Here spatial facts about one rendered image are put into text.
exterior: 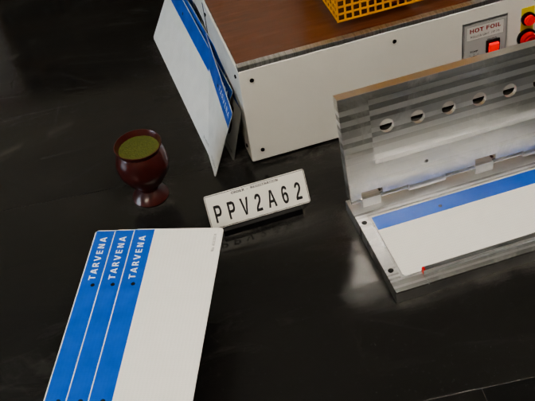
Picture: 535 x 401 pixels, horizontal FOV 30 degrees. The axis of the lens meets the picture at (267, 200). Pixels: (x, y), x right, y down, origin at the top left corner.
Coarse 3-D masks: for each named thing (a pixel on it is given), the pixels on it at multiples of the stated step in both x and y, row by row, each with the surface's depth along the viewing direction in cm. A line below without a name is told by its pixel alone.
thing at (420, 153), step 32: (448, 64) 144; (480, 64) 144; (512, 64) 147; (352, 96) 141; (384, 96) 144; (416, 96) 145; (448, 96) 146; (512, 96) 149; (352, 128) 144; (416, 128) 148; (448, 128) 149; (480, 128) 151; (512, 128) 151; (352, 160) 146; (384, 160) 148; (416, 160) 149; (448, 160) 151; (352, 192) 149
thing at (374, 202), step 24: (480, 168) 154; (504, 168) 155; (528, 168) 154; (384, 192) 152; (408, 192) 153; (432, 192) 152; (360, 216) 150; (384, 264) 142; (480, 264) 140; (504, 264) 141; (408, 288) 139; (432, 288) 140
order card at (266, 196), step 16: (288, 176) 153; (304, 176) 154; (224, 192) 152; (240, 192) 152; (256, 192) 153; (272, 192) 154; (288, 192) 154; (304, 192) 155; (208, 208) 152; (224, 208) 153; (240, 208) 153; (256, 208) 154; (272, 208) 154; (224, 224) 153
